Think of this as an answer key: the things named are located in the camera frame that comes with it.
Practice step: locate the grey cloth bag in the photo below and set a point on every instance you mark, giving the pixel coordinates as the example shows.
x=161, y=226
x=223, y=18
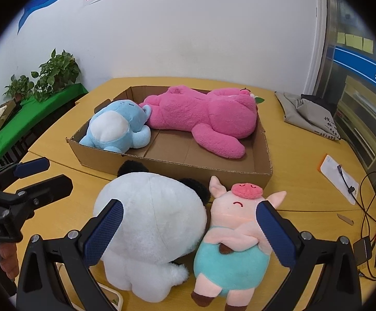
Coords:
x=298, y=110

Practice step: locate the shallow cardboard box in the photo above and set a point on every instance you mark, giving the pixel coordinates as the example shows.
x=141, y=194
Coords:
x=181, y=168

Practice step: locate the small tan tag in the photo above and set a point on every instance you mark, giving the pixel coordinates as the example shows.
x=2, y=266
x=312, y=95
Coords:
x=345, y=219

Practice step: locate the person's left hand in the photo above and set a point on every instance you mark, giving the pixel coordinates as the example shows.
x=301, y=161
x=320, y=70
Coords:
x=8, y=259

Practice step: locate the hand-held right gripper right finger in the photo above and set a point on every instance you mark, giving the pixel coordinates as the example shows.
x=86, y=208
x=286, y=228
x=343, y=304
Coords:
x=275, y=233

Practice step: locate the black power adapter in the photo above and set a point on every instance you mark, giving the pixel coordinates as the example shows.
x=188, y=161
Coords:
x=362, y=249

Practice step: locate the white packet with orange edge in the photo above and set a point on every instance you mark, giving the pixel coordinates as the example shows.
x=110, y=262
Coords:
x=332, y=171

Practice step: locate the white plastic tray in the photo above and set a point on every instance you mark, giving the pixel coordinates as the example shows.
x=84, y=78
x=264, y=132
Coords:
x=116, y=299

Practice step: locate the yellow sticky note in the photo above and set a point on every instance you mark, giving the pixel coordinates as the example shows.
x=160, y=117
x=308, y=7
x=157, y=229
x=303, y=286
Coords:
x=358, y=42
x=349, y=40
x=368, y=45
x=340, y=38

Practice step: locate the dark wooden chair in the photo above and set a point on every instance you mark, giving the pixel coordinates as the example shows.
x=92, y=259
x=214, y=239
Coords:
x=16, y=150

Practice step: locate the green tablecloth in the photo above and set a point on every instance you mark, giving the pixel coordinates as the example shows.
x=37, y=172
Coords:
x=45, y=103

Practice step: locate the small potted green plant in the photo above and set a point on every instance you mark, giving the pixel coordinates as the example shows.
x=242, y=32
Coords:
x=18, y=87

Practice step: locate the brown tissue box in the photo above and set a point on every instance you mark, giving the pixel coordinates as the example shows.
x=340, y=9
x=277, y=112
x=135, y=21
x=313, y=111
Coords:
x=0, y=116

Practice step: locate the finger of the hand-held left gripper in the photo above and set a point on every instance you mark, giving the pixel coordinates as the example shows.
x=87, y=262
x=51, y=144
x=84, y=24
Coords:
x=32, y=167
x=45, y=188

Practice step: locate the light blue plush toy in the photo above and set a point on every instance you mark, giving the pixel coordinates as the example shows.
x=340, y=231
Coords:
x=110, y=126

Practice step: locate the magenta bear plush toy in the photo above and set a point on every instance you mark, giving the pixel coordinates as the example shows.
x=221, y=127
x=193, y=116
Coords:
x=207, y=113

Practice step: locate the metal glass door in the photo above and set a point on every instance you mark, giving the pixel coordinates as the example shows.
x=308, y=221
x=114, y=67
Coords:
x=359, y=120

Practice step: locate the blue door sign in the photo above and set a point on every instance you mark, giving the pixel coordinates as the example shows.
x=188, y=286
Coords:
x=362, y=63

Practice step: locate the blue wall decoration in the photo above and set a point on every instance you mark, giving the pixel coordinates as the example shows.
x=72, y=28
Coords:
x=42, y=0

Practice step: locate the white panda plush toy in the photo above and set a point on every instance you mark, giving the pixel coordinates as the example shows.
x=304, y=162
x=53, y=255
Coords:
x=149, y=213

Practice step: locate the large potted green plant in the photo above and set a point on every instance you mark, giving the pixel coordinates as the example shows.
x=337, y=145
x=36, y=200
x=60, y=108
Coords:
x=57, y=71

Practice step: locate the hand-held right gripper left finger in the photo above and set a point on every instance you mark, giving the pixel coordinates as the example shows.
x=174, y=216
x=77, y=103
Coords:
x=103, y=230

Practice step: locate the pink pig plush toy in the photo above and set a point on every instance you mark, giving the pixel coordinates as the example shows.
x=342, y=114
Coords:
x=233, y=210

